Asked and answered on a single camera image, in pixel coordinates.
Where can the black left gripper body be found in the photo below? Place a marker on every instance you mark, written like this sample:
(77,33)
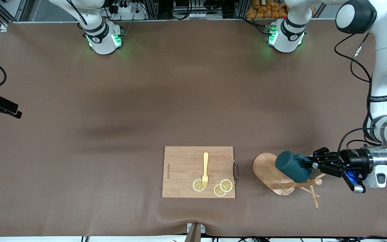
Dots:
(353,159)

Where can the dark teal cup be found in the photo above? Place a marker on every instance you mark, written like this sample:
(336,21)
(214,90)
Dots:
(291,166)

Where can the wooden cup rack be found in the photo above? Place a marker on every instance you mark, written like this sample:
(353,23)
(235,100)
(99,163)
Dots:
(264,168)

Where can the brown table mat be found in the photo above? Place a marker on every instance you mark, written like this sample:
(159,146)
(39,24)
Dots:
(247,117)

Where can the lemon slice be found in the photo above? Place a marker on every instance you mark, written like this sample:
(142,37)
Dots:
(197,185)
(218,191)
(227,185)

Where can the yellow plastic fork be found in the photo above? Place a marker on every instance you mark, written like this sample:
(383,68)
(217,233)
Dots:
(206,164)

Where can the bamboo cutting board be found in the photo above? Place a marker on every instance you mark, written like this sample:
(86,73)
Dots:
(183,168)

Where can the white power strip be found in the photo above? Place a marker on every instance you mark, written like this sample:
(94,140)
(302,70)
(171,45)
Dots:
(126,10)

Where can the orange snack packets bag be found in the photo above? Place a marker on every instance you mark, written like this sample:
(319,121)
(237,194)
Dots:
(264,10)

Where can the aluminium frame strut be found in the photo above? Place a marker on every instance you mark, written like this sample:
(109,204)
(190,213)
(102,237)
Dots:
(12,11)

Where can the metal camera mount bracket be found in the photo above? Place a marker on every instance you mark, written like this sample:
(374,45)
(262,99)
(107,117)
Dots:
(195,233)

